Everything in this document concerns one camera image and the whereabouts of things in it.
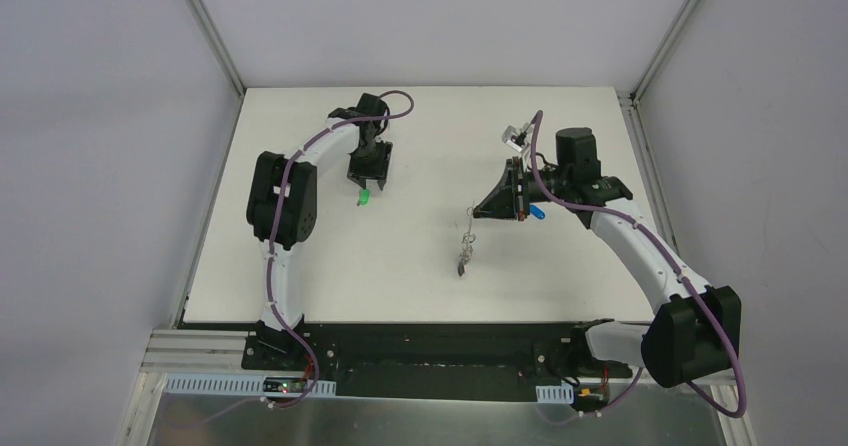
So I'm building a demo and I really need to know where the green tagged key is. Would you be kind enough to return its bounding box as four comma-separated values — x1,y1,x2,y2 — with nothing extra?
357,188,371,207

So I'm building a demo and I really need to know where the keyring with keys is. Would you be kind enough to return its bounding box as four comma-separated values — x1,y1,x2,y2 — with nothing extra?
457,204,476,278

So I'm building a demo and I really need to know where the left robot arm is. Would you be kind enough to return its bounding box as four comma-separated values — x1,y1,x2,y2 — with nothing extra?
246,93,393,371

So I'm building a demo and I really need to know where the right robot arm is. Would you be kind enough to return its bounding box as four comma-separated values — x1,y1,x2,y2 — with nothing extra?
472,124,744,387

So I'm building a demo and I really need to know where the blue tagged key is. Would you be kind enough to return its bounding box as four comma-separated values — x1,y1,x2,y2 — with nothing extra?
529,204,546,220

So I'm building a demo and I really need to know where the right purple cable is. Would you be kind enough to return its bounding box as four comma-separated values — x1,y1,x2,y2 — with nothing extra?
526,110,748,420

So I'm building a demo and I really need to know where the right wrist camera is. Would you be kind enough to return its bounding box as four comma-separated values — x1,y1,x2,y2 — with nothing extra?
501,123,535,155

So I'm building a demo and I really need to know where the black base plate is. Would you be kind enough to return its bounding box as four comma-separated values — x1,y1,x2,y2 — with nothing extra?
241,322,631,402

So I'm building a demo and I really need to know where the aluminium frame rail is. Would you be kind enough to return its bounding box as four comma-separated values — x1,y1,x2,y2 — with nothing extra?
140,328,266,373

